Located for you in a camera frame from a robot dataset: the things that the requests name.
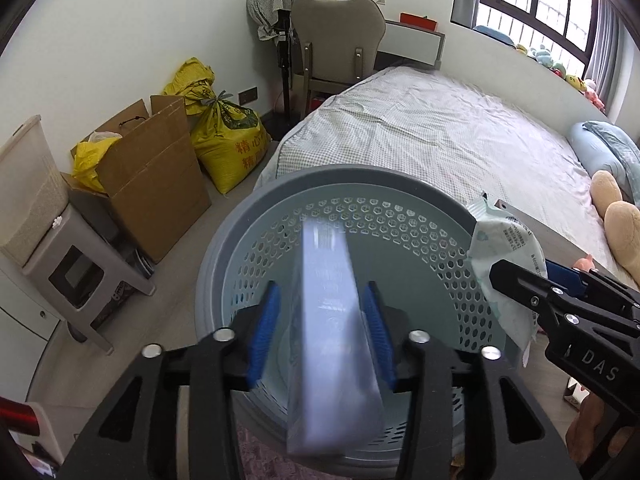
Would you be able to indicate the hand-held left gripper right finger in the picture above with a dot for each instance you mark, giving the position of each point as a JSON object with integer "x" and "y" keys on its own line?
{"x": 380, "y": 335}

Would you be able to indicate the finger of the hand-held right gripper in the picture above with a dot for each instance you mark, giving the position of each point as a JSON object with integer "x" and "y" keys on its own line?
{"x": 562, "y": 272}
{"x": 520, "y": 282}

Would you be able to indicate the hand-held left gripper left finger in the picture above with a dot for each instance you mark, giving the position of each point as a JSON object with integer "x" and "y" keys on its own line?
{"x": 262, "y": 335}

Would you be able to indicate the white green wet wipe packet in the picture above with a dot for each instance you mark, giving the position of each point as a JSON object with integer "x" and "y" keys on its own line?
{"x": 500, "y": 260}

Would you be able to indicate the grey perforated plastic basket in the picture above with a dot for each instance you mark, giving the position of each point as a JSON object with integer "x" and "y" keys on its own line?
{"x": 400, "y": 240}

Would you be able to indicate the person's right hand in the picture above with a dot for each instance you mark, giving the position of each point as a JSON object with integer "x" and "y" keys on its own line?
{"x": 590, "y": 427}

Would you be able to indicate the pink pig toy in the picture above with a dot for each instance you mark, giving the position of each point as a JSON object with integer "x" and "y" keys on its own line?
{"x": 585, "y": 263}

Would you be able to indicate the beige teddy bear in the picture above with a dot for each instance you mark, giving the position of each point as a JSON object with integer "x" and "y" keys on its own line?
{"x": 620, "y": 220}

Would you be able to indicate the pink rug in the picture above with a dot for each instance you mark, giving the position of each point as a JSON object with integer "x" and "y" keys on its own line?
{"x": 265, "y": 455}

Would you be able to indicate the light blue pillow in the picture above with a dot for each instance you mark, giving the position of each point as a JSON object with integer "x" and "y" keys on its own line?
{"x": 607, "y": 147}

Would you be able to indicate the bed with checkered sheet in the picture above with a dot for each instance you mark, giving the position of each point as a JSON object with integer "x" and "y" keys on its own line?
{"x": 425, "y": 135}

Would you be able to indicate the brown cardboard box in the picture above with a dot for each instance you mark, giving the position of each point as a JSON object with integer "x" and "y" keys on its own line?
{"x": 155, "y": 185}

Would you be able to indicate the large yellow tied sack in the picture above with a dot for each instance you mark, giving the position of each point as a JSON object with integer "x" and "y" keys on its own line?
{"x": 230, "y": 145}

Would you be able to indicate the grey plastic stool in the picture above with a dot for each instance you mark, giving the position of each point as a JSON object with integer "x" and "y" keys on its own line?
{"x": 80, "y": 270}

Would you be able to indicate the row of plush toys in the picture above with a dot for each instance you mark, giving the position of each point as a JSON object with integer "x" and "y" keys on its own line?
{"x": 565, "y": 72}

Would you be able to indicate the white cabinet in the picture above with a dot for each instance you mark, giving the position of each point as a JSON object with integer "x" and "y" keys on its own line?
{"x": 25, "y": 320}

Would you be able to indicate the yellow plastic bag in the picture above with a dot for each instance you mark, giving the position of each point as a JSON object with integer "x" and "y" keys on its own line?
{"x": 90, "y": 162}

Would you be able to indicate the red cylindrical device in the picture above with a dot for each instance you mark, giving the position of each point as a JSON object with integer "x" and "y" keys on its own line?
{"x": 17, "y": 412}

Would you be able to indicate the white grey desk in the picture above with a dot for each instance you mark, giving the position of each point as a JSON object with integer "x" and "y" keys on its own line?
{"x": 415, "y": 42}

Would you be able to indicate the crumpled yellow sack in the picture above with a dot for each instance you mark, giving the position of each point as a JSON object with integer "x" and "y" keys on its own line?
{"x": 192, "y": 80}

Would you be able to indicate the black standing fan pole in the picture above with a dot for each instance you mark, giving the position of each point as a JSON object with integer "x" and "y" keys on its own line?
{"x": 286, "y": 70}

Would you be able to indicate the dark framed window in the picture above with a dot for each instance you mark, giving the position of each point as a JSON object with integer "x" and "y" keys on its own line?
{"x": 540, "y": 0}

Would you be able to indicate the beige plastic storage container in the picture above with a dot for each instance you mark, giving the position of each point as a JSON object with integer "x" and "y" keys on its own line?
{"x": 27, "y": 185}

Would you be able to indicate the red box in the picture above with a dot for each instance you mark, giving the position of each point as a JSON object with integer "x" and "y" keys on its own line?
{"x": 419, "y": 21}

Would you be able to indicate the grey upholstered chair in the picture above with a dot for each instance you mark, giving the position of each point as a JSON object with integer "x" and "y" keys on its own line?
{"x": 335, "y": 30}

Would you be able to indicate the dark wall socket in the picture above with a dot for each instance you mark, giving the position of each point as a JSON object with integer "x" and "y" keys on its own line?
{"x": 248, "y": 96}

